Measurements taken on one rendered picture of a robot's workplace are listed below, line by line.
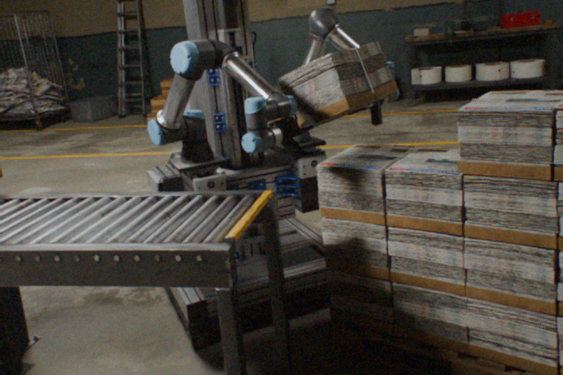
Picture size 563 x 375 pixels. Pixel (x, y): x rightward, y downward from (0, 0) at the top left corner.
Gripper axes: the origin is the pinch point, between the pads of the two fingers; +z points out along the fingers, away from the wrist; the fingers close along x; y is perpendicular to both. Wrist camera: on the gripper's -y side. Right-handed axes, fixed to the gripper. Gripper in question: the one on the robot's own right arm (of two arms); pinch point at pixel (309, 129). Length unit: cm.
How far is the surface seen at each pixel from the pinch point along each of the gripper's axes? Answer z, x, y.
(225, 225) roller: -61, -3, -20
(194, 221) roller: -62, 10, -16
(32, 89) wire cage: 253, 662, 219
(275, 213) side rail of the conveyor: -29.8, 5.6, -24.6
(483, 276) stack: 7, -43, -71
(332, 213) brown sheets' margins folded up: 0.6, 6.0, -35.3
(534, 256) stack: 8, -62, -67
